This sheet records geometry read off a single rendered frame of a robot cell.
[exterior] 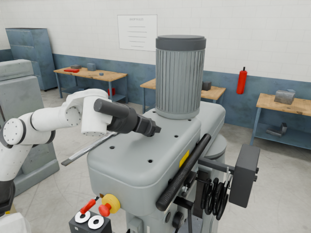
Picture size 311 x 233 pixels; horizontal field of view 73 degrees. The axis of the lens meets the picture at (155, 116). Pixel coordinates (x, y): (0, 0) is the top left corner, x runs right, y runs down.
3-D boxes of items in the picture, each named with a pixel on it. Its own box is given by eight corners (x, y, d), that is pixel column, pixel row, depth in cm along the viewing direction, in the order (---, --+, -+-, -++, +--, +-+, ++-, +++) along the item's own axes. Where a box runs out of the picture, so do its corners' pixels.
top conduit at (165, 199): (165, 214, 59) (165, 205, 58) (152, 208, 61) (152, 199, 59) (210, 140, 95) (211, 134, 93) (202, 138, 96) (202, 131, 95)
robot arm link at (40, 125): (80, 107, 67) (38, 114, 74) (53, 101, 58) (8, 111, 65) (81, 140, 66) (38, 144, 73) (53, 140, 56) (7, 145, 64)
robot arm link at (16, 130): (41, 111, 75) (14, 161, 78) (3, 106, 64) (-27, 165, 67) (60, 129, 71) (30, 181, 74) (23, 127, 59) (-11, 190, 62)
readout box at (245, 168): (249, 210, 91) (258, 172, 82) (227, 202, 95) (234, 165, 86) (254, 182, 107) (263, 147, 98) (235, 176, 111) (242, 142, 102)
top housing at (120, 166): (149, 226, 60) (148, 183, 53) (83, 193, 72) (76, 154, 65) (201, 147, 97) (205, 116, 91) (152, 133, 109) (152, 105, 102)
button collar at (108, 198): (117, 217, 63) (115, 202, 61) (102, 209, 66) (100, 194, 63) (121, 212, 65) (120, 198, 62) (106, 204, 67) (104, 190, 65)
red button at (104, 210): (107, 221, 61) (106, 211, 59) (97, 215, 63) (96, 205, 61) (115, 212, 63) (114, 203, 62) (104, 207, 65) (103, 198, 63)
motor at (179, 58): (189, 124, 84) (196, 39, 71) (147, 113, 93) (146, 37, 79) (205, 107, 100) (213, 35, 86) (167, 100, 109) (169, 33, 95)
